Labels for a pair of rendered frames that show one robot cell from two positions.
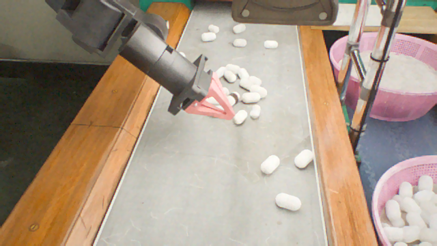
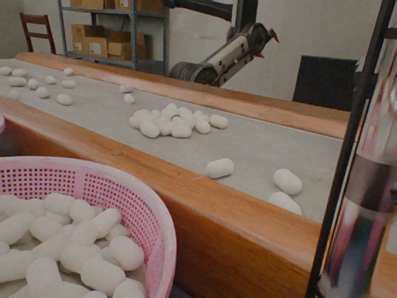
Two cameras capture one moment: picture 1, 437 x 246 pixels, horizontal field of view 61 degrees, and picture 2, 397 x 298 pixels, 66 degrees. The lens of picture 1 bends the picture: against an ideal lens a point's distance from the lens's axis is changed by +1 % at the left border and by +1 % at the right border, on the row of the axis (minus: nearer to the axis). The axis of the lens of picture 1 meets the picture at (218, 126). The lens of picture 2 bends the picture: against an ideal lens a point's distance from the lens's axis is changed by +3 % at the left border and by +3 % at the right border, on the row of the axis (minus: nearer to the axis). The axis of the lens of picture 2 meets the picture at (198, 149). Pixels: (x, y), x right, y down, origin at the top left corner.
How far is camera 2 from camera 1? 66 cm
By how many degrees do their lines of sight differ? 98
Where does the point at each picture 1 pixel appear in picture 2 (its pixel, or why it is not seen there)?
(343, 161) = (240, 213)
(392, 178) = (162, 256)
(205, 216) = (244, 145)
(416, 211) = (89, 259)
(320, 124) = not seen: hidden behind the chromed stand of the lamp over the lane
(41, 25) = not seen: outside the picture
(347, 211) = (162, 171)
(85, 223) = (268, 112)
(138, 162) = (334, 141)
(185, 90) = not seen: hidden behind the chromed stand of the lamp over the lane
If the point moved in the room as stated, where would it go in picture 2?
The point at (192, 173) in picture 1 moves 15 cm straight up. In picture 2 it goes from (303, 154) to (328, 42)
